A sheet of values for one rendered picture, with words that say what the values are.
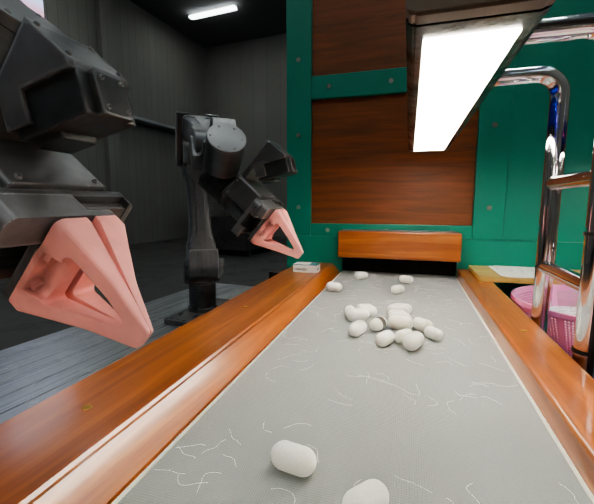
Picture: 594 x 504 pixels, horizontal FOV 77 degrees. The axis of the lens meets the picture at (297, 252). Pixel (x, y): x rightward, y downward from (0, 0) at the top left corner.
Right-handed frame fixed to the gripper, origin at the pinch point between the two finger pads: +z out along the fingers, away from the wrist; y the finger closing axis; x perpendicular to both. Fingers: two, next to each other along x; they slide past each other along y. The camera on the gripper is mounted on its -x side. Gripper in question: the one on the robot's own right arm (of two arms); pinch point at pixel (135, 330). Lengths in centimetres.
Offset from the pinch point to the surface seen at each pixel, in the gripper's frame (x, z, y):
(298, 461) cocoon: 2.1, 13.2, 4.9
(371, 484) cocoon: -1.4, 16.9, 3.8
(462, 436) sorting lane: -4.2, 23.1, 13.7
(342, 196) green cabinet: -5, -8, 85
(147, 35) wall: 78, -692, 751
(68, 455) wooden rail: 10.8, 1.5, -0.3
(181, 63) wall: 89, -669, 867
